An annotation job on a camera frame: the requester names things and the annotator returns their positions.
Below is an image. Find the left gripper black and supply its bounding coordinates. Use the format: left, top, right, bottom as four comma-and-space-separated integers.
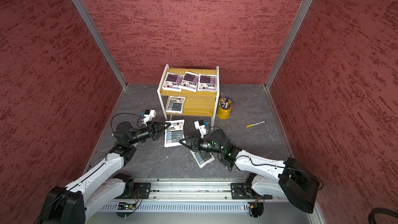
129, 121, 171, 145

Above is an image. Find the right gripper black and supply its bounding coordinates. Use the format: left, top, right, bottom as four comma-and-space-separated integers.
179, 134, 224, 154

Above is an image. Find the grey-blue coffee bag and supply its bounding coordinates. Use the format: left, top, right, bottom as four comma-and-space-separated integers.
191, 151, 215, 168
164, 120, 185, 148
165, 96, 186, 114

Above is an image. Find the purple coffee bag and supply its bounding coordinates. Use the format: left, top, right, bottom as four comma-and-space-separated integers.
180, 72, 199, 92
198, 74, 217, 92
162, 72, 183, 92

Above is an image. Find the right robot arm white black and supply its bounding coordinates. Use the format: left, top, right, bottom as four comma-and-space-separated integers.
179, 130, 323, 214

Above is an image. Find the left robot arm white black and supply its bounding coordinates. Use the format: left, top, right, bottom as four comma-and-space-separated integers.
35, 121, 171, 224

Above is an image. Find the yellow pen cup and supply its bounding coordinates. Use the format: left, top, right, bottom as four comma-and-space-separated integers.
216, 96, 236, 120

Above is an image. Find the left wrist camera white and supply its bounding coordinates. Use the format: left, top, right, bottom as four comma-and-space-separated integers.
142, 110, 156, 126

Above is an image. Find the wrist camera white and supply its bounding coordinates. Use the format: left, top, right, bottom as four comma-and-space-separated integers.
142, 110, 156, 126
194, 120, 209, 139

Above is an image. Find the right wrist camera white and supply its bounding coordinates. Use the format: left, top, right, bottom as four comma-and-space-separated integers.
194, 120, 209, 139

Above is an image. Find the wooden two-tier shelf white frame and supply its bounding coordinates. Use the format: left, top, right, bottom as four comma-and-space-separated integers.
157, 65, 220, 125

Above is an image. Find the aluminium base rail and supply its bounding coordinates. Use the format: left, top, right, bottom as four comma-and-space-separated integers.
66, 178, 315, 201

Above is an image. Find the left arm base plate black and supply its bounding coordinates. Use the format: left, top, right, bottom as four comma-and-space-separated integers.
122, 182, 151, 200

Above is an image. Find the yellow handled marker pen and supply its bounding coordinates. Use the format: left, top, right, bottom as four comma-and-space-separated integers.
247, 120, 266, 128

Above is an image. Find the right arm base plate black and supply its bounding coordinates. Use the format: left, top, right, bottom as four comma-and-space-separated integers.
230, 183, 259, 200

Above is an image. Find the left corner aluminium post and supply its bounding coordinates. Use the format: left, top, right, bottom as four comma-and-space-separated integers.
72, 0, 128, 90

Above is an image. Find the corner aluminium post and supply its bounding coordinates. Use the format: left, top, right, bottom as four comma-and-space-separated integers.
72, 0, 128, 90
265, 0, 313, 91

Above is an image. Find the black cable coil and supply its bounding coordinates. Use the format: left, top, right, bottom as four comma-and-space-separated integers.
367, 207, 398, 224

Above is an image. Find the right corner aluminium post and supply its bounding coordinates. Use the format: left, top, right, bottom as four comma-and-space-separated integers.
265, 0, 313, 91

